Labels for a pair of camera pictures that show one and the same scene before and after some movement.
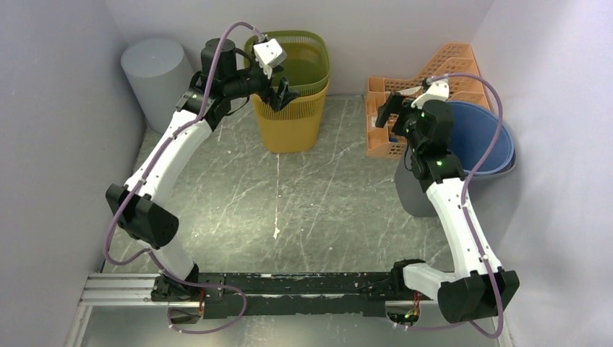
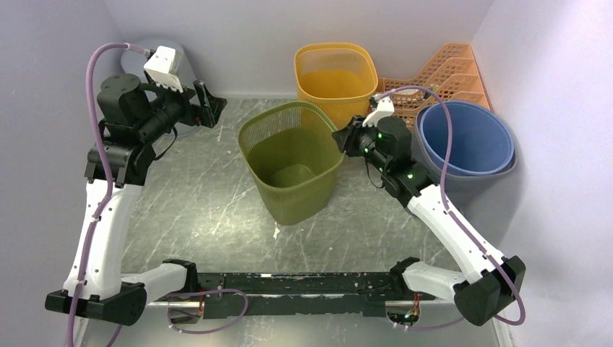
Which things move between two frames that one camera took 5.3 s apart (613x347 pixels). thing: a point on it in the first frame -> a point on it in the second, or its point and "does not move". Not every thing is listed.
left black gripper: (277, 100) -> (212, 108)
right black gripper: (396, 103) -> (347, 137)
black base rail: (226, 294) does not move
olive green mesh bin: (307, 66) -> (296, 157)
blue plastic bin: (474, 127) does not move
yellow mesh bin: (295, 126) -> (337, 78)
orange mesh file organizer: (457, 65) does not move
